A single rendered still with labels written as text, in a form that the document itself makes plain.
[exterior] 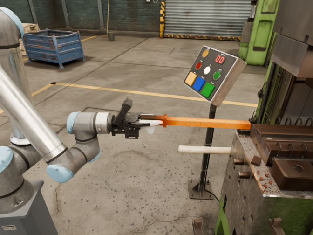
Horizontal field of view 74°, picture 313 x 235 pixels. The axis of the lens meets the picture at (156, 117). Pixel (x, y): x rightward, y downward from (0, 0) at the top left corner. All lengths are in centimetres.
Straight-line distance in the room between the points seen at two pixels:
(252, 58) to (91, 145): 511
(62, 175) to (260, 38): 529
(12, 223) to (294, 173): 123
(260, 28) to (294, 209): 499
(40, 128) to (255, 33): 519
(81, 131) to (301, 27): 82
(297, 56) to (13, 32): 98
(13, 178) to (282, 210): 112
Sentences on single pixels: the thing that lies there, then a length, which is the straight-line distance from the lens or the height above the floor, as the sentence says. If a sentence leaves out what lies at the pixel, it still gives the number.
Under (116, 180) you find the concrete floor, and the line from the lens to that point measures 206.
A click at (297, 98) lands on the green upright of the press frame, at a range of 114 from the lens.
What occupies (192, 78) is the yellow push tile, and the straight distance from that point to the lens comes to 140.
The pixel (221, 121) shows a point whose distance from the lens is 85.
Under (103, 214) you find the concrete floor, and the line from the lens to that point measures 186.
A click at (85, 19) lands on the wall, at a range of 1026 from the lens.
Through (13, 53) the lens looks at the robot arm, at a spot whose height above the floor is 129.
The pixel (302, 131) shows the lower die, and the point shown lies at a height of 99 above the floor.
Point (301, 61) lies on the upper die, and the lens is 76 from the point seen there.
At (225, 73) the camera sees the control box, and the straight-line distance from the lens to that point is 122.
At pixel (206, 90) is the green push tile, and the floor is 101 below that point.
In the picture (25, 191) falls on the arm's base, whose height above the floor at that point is 65.
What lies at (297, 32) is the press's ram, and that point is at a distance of 81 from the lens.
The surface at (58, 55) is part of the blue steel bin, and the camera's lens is 541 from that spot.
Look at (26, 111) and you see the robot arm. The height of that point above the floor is 114.
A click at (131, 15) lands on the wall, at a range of 929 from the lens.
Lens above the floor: 149
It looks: 30 degrees down
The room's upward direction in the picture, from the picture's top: straight up
